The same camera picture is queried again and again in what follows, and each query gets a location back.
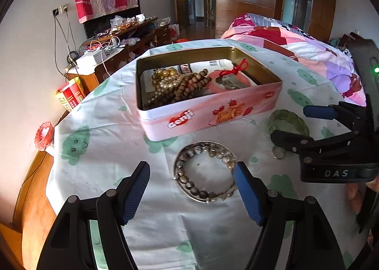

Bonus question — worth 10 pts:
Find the grey stone bead bracelet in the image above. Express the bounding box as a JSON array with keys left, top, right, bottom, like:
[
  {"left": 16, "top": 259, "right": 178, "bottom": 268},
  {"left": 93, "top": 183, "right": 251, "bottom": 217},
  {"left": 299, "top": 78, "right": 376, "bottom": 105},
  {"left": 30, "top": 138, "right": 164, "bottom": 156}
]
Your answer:
[{"left": 175, "top": 142, "right": 237, "bottom": 200}]

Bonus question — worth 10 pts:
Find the red knotted string charm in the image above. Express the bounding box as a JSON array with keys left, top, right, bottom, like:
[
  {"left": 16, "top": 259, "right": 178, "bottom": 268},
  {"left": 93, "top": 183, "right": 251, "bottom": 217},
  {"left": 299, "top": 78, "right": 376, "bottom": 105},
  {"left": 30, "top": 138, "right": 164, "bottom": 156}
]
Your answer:
[{"left": 219, "top": 58, "right": 249, "bottom": 77}]

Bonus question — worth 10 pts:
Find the pink bangle bracelet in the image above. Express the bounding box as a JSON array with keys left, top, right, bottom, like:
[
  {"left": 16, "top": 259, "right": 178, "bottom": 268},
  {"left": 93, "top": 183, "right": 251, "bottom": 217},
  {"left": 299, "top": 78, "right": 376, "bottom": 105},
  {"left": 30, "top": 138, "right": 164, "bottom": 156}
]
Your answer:
[{"left": 206, "top": 69, "right": 258, "bottom": 94}]

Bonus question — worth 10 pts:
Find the brown wooden bead bracelet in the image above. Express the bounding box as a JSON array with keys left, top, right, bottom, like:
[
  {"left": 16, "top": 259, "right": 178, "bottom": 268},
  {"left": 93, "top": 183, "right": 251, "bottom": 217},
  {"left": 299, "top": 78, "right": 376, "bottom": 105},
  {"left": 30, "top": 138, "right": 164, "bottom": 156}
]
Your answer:
[{"left": 146, "top": 68, "right": 213, "bottom": 109}]

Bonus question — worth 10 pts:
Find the thin silver bangle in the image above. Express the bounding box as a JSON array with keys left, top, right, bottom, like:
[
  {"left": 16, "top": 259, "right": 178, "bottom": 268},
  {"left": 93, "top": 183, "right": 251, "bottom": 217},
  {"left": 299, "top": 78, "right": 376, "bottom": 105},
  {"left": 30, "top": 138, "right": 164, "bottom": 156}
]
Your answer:
[{"left": 173, "top": 140, "right": 237, "bottom": 204}]

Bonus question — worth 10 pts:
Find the gold pearl bead bracelet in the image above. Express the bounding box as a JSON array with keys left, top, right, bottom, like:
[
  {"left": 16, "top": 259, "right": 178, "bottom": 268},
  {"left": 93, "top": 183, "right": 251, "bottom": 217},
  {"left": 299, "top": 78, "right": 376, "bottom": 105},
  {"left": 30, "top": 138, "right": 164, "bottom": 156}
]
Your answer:
[{"left": 150, "top": 67, "right": 180, "bottom": 98}]

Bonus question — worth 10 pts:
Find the person right hand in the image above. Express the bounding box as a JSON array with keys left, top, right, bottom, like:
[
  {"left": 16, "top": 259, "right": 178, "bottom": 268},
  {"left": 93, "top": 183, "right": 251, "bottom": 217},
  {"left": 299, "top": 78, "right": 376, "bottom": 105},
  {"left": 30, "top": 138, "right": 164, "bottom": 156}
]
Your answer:
[{"left": 345, "top": 176, "right": 379, "bottom": 214}]

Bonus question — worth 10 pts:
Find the pink patchwork quilt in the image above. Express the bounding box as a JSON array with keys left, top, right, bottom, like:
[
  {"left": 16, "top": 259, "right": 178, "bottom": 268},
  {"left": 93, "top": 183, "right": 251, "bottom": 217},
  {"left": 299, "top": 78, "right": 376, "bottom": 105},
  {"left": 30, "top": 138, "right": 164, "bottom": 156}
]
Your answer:
[{"left": 221, "top": 13, "right": 366, "bottom": 106}]

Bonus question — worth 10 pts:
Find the dark wooden headboard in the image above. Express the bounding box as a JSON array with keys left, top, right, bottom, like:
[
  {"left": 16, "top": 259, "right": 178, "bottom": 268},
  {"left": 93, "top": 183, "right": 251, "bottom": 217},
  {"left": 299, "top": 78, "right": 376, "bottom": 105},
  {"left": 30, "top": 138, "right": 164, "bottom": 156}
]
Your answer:
[{"left": 337, "top": 33, "right": 356, "bottom": 49}]

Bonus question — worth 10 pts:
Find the white green patterned tablecloth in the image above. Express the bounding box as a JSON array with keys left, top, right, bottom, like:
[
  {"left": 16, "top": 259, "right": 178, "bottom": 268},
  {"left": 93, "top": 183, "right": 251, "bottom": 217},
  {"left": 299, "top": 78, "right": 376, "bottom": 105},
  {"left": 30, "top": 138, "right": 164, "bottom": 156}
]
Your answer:
[{"left": 38, "top": 40, "right": 367, "bottom": 269}]

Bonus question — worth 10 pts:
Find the pink cookie tin box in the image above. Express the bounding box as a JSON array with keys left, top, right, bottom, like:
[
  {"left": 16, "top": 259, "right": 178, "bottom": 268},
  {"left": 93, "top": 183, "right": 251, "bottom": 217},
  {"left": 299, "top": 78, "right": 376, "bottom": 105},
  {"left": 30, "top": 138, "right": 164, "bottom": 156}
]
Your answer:
[{"left": 135, "top": 46, "right": 282, "bottom": 141}]

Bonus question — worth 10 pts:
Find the red yellow carton box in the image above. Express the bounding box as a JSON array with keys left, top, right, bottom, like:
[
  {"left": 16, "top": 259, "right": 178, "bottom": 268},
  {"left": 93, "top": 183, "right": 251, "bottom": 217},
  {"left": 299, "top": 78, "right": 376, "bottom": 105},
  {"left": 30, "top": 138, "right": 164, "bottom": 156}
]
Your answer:
[{"left": 55, "top": 77, "right": 86, "bottom": 112}]

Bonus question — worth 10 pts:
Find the white box appliance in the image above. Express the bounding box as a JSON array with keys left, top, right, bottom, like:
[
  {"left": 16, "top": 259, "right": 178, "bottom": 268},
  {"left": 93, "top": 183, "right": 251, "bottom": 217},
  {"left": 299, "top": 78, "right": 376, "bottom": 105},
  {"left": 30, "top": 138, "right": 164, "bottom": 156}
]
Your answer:
[{"left": 77, "top": 49, "right": 107, "bottom": 67}]

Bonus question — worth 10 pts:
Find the wooden tv cabinet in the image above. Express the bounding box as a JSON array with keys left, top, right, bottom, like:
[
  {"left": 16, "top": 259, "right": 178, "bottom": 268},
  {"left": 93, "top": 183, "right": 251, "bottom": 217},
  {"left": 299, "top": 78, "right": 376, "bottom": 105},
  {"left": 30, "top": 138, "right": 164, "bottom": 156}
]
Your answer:
[{"left": 66, "top": 17, "right": 171, "bottom": 94}]

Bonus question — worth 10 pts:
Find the black television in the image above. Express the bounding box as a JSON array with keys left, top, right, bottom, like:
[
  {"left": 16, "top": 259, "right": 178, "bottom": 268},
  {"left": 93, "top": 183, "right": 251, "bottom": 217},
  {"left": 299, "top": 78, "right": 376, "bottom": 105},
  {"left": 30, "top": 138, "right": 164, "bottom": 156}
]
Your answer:
[{"left": 82, "top": 1, "right": 141, "bottom": 38}]

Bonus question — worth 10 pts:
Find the wall power socket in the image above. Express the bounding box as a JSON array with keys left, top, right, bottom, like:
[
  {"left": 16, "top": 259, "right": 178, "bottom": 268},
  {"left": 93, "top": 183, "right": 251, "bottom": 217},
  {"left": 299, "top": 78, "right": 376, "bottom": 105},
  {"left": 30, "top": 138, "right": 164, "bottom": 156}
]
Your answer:
[{"left": 53, "top": 5, "right": 68, "bottom": 17}]

